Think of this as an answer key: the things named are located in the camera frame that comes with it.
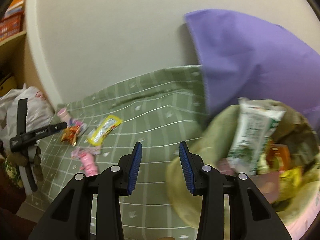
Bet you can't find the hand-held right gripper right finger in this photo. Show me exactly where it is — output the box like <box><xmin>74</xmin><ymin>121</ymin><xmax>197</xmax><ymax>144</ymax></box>
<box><xmin>179</xmin><ymin>141</ymin><xmax>293</xmax><ymax>240</ymax></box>

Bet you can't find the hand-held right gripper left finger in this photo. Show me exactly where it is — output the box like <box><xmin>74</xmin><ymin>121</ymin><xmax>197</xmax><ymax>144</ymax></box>
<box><xmin>27</xmin><ymin>142</ymin><xmax>142</xmax><ymax>240</ymax></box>

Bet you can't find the yellow-green bag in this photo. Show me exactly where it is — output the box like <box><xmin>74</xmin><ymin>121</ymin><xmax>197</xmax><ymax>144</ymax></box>
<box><xmin>166</xmin><ymin>99</ymin><xmax>320</xmax><ymax>232</ymax></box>

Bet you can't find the green and white carton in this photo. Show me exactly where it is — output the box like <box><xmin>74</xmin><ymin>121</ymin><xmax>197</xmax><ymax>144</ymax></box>
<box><xmin>227</xmin><ymin>98</ymin><xmax>286</xmax><ymax>176</ymax></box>

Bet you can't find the person's left forearm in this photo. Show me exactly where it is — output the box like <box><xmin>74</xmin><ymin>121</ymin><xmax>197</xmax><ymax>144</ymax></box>
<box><xmin>0</xmin><ymin>159</ymin><xmax>27</xmax><ymax>207</ymax></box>

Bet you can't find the person's left hand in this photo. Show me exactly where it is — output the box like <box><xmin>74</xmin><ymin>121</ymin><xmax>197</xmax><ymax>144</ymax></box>
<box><xmin>5</xmin><ymin>145</ymin><xmax>44</xmax><ymax>182</ymax></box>

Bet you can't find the white plastic bag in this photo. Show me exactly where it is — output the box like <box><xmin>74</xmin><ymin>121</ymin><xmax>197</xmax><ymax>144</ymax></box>
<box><xmin>0</xmin><ymin>85</ymin><xmax>55</xmax><ymax>142</ymax></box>

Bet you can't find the green checked bed sheet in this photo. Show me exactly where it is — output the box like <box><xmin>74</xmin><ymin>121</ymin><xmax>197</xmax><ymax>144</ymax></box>
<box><xmin>15</xmin><ymin>64</ymin><xmax>213</xmax><ymax>240</ymax></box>

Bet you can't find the pink pig toy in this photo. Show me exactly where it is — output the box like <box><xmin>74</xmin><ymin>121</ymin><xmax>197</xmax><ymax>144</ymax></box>
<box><xmin>79</xmin><ymin>154</ymin><xmax>98</xmax><ymax>177</ymax></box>

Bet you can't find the pink bottle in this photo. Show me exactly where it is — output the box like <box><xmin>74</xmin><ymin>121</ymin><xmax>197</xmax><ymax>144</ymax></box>
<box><xmin>56</xmin><ymin>107</ymin><xmax>72</xmax><ymax>123</ymax></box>

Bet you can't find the red and gold candy wrapper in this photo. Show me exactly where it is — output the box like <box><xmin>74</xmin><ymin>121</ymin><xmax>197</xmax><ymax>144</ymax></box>
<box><xmin>61</xmin><ymin>126</ymin><xmax>81</xmax><ymax>147</ymax></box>

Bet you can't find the yellow and white wrapper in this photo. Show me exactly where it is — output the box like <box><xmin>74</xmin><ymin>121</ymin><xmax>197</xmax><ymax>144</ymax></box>
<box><xmin>87</xmin><ymin>114</ymin><xmax>123</xmax><ymax>147</ymax></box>

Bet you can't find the flat pink wrapper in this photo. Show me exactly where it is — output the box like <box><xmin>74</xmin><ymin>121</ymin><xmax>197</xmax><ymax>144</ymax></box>
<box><xmin>71</xmin><ymin>147</ymin><xmax>102</xmax><ymax>159</ymax></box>

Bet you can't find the small colourful pink wrapper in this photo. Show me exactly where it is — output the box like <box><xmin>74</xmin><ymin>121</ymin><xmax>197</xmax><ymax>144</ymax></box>
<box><xmin>69</xmin><ymin>119</ymin><xmax>88</xmax><ymax>136</ymax></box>

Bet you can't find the yellow box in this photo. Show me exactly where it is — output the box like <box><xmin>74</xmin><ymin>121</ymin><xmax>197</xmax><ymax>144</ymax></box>
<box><xmin>0</xmin><ymin>76</ymin><xmax>16</xmax><ymax>92</ymax></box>

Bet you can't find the wooden shelf unit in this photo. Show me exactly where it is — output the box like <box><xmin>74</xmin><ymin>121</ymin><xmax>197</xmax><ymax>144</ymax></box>
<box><xmin>0</xmin><ymin>0</ymin><xmax>29</xmax><ymax>92</ymax></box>

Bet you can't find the red box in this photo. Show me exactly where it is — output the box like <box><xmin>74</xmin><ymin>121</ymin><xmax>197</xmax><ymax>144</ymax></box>
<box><xmin>0</xmin><ymin>14</ymin><xmax>23</xmax><ymax>42</ymax></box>

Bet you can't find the purple pillow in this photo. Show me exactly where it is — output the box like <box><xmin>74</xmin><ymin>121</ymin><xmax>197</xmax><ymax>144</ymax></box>
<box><xmin>184</xmin><ymin>9</ymin><xmax>320</xmax><ymax>122</ymax></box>

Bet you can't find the pink cloth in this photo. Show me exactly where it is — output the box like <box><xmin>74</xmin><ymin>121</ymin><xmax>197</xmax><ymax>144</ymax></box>
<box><xmin>284</xmin><ymin>196</ymin><xmax>320</xmax><ymax>240</ymax></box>

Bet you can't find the orange box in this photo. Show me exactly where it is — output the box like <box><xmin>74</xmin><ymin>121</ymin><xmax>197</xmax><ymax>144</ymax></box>
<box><xmin>4</xmin><ymin>0</ymin><xmax>26</xmax><ymax>15</ymax></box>

